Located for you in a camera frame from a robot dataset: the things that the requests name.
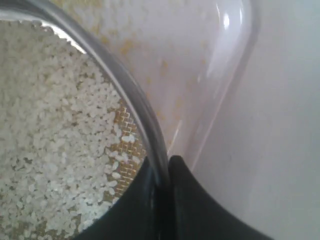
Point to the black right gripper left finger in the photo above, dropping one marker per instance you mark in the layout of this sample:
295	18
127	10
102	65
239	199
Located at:
133	216

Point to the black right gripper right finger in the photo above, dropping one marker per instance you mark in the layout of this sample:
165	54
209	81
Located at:
196	215

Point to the round steel mesh sieve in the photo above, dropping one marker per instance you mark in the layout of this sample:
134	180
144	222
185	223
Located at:
150	141

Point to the yellow and white grain mix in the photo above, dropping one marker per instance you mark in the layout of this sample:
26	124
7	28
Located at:
64	135

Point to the white square plastic tray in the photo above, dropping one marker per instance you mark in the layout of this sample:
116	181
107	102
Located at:
183	53

